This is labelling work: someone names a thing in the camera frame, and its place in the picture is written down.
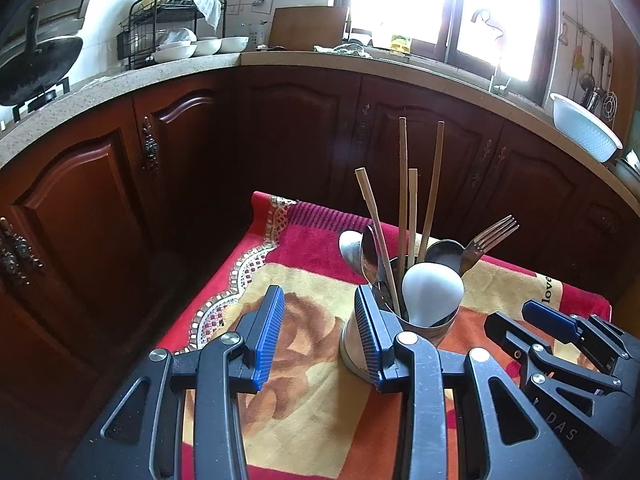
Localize black wok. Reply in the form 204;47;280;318
0;6;84;106

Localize dark wooden kitchen cabinets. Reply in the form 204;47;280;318
0;64;640;411

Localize steel fork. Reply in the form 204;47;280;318
459;214;520;276

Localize dark wooden chopstick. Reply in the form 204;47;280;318
418;120;445;261

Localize black dish rack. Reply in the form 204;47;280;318
116;0;204;70

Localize white ceramic spoon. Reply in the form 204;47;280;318
402;262;464;327

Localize wooden cutting board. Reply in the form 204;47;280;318
268;6;349;51

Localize kitchen faucet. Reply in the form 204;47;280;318
471;9;512;98

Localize white plastic basin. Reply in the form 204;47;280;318
550;93;623;162

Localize white bowl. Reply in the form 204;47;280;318
153;44;196;63
193;37;222;56
219;36;250;54

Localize white steel utensil canister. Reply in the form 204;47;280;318
340;281;459;382

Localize brown wooden chopstick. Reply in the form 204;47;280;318
397;117;409;283

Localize steel spoon purple sheen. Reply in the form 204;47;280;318
338;230;367;278

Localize patterned fleece blanket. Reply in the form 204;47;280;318
159;192;612;479

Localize pale bamboo chopstick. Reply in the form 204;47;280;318
355;167;401;316

